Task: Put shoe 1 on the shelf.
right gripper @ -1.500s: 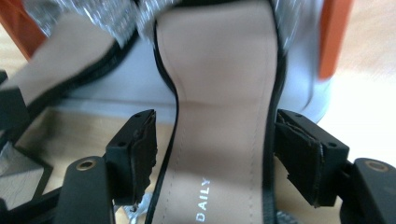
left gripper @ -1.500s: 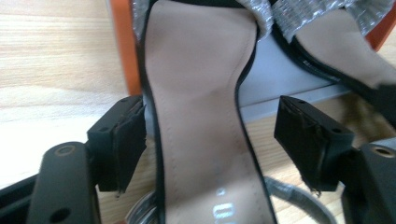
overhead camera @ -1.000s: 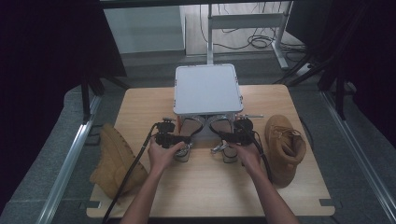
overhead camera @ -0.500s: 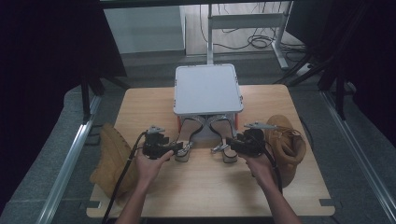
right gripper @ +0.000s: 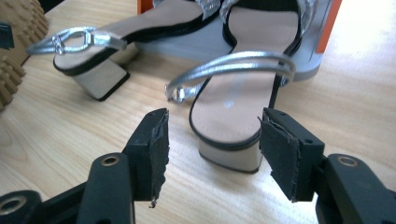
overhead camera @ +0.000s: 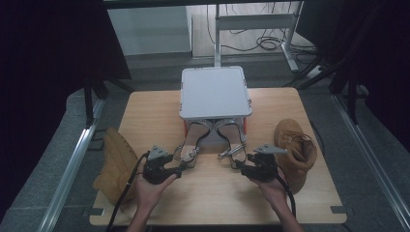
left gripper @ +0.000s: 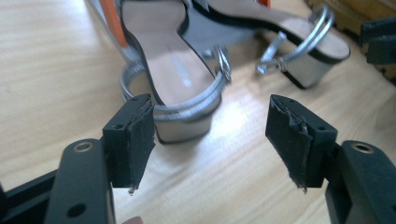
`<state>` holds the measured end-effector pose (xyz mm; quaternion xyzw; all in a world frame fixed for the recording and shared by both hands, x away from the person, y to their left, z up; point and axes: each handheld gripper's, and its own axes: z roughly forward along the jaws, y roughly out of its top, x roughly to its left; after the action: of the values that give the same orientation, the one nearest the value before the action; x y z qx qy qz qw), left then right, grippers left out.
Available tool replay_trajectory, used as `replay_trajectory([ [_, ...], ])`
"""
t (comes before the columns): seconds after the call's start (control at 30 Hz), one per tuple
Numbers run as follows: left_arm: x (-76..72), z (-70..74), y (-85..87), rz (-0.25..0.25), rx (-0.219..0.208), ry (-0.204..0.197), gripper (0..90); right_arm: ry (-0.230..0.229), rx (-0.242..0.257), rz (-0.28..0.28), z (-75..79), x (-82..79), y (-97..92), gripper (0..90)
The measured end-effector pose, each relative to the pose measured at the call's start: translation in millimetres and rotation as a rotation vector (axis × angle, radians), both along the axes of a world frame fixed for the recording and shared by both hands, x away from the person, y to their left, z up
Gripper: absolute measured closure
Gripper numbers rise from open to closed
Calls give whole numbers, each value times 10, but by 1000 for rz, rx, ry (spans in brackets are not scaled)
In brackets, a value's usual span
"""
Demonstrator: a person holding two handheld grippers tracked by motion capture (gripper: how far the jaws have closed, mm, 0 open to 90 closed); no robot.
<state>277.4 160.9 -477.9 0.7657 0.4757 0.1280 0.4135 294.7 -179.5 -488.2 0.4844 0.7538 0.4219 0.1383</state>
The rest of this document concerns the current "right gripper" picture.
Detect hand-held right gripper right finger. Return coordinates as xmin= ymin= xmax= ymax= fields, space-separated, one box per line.
xmin=259 ymin=106 xmax=326 ymax=203

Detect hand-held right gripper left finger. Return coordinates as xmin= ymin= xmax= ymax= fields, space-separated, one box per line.
xmin=122 ymin=107 xmax=171 ymax=208

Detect tan suede boot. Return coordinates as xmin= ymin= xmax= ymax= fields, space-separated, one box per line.
xmin=0 ymin=0 xmax=50 ymax=111

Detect silver strap block-heel sandal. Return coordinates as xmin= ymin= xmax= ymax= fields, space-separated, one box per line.
xmin=164 ymin=0 xmax=314 ymax=175
xmin=26 ymin=0 xmax=225 ymax=102

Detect gray shoe rack orange legs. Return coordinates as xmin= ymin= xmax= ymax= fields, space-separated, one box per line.
xmin=134 ymin=0 xmax=344 ymax=82

